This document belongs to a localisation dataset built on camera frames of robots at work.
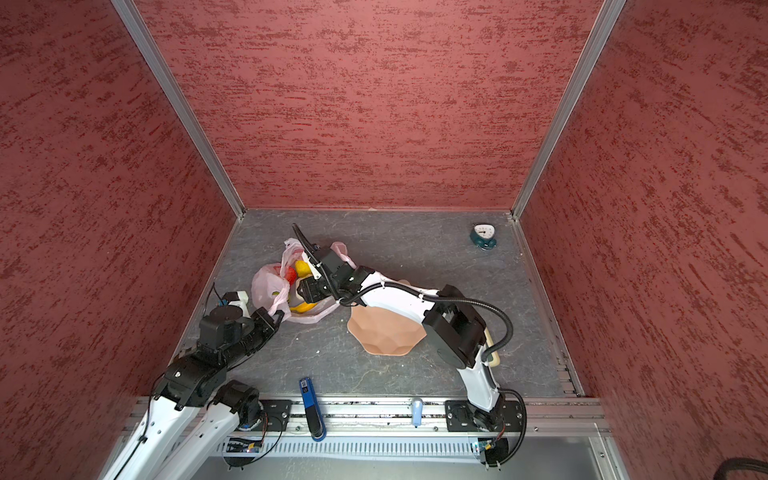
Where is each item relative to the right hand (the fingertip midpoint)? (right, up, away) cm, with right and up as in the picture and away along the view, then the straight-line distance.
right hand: (307, 293), depth 83 cm
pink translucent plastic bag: (-6, +1, -9) cm, 11 cm away
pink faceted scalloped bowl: (+22, -13, +4) cm, 26 cm away
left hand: (-3, -5, -8) cm, 10 cm away
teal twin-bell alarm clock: (+59, +17, +27) cm, 67 cm away
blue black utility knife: (+6, -29, -12) cm, 32 cm away
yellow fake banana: (-5, +5, +14) cm, 16 cm away
